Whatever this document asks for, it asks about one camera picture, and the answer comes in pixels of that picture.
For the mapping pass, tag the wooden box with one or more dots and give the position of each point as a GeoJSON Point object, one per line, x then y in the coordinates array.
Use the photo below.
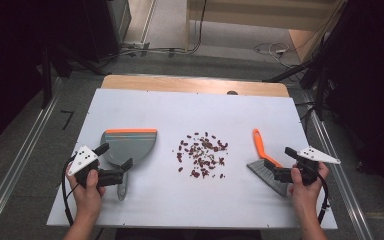
{"type": "Point", "coordinates": [301, 43]}

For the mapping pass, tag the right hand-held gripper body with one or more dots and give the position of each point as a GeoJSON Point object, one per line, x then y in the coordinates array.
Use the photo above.
{"type": "Point", "coordinates": [308, 168]}

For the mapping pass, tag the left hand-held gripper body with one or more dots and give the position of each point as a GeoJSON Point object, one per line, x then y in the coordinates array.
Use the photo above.
{"type": "Point", "coordinates": [84, 160]}

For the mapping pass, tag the grey power strip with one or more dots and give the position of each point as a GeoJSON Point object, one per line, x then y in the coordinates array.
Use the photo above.
{"type": "Point", "coordinates": [136, 45]}

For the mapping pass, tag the metal floor rail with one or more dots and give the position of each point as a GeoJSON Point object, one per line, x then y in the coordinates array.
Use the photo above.
{"type": "Point", "coordinates": [343, 186]}
{"type": "Point", "coordinates": [16, 160]}

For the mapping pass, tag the grey dustpan with orange edge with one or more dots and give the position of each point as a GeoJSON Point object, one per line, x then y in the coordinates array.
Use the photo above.
{"type": "Point", "coordinates": [130, 146]}

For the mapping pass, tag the black stand leg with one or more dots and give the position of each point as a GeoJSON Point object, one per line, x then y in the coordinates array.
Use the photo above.
{"type": "Point", "coordinates": [288, 74]}
{"type": "Point", "coordinates": [46, 80]}

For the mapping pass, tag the pile of red beans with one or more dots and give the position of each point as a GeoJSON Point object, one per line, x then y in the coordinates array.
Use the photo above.
{"type": "Point", "coordinates": [202, 153]}

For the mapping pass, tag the person's right hand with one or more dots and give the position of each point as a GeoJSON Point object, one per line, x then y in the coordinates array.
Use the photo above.
{"type": "Point", "coordinates": [306, 196]}

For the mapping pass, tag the wooden table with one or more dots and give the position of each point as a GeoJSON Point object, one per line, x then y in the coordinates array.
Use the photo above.
{"type": "Point", "coordinates": [180, 84]}

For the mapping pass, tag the black cabinet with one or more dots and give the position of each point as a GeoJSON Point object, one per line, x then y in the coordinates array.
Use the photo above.
{"type": "Point", "coordinates": [100, 30]}

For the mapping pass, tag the person's left hand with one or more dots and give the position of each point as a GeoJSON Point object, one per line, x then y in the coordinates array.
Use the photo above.
{"type": "Point", "coordinates": [88, 200]}

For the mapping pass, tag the white board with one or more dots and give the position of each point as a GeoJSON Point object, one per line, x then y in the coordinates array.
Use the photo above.
{"type": "Point", "coordinates": [193, 110]}

